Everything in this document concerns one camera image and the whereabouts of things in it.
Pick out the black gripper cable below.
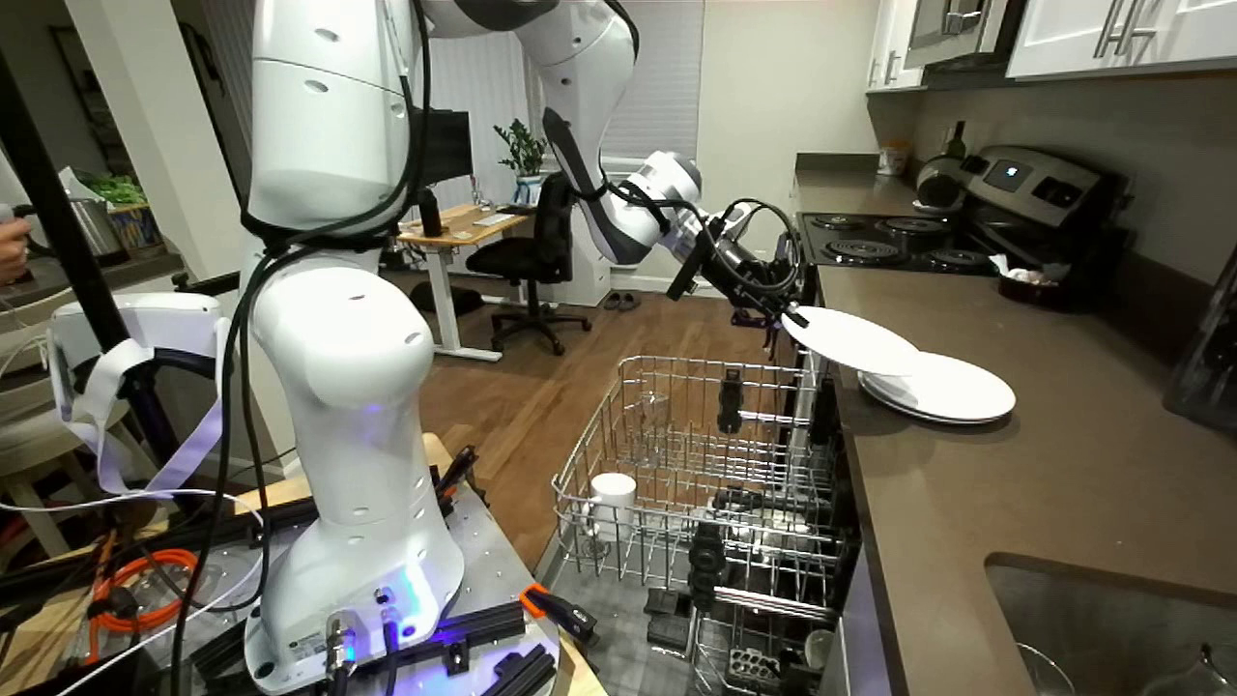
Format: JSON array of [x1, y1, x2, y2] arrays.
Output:
[[693, 191, 811, 285]]

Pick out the black monitor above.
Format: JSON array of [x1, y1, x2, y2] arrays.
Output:
[[416, 109, 480, 196]]

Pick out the white upper cabinets with handles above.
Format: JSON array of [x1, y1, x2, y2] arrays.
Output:
[[862, 0, 1237, 95]]

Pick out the black slanted pole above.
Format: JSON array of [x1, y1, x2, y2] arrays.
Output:
[[0, 49, 187, 474]]

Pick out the black steel stove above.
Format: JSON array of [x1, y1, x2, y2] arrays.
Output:
[[786, 144, 1135, 318]]

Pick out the white wire dish rack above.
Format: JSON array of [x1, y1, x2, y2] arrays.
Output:
[[533, 537, 862, 696]]

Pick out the green potted plant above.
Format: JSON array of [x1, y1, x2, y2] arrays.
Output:
[[492, 113, 567, 212]]

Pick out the black pan with cloth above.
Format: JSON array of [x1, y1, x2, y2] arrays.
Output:
[[980, 246, 1103, 318]]

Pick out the orange handled black tool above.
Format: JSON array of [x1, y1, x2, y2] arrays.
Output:
[[516, 580, 601, 649]]

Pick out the white dinner plate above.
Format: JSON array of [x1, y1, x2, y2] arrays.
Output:
[[775, 300, 929, 381], [859, 349, 1019, 430]]

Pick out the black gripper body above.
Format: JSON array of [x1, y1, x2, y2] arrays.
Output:
[[667, 216, 808, 326]]

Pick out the wooden desk white legs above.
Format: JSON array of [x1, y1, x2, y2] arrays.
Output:
[[389, 202, 536, 367]]

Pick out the drinking glass in sink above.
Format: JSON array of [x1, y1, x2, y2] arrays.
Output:
[[1009, 636, 1081, 696]]

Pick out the black rack fitting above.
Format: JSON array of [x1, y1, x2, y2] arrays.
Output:
[[715, 363, 748, 435]]

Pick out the metal robot table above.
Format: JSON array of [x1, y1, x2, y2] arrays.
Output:
[[0, 474, 610, 696]]

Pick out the white cup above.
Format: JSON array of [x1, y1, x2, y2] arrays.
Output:
[[587, 468, 647, 548]]

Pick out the orange cable coil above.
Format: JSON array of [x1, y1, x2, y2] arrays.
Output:
[[81, 546, 208, 636]]

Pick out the steel kitchen sink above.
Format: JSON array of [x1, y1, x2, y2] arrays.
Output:
[[980, 553, 1237, 696]]

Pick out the white box device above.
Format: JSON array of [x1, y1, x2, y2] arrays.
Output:
[[42, 290, 233, 430]]

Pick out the glass coffee pot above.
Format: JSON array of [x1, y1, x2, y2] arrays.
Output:
[[2, 163, 134, 264]]

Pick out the black kettle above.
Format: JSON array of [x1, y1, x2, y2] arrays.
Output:
[[907, 120, 993, 216]]

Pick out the purple white strap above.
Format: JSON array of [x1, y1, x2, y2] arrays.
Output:
[[54, 336, 233, 511]]

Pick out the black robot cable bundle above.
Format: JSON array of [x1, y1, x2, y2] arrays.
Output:
[[158, 0, 439, 696]]

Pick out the lower wire dish rack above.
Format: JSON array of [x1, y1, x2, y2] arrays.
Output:
[[639, 564, 859, 696]]

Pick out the bystander hand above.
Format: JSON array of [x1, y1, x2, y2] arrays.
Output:
[[0, 212, 34, 282]]

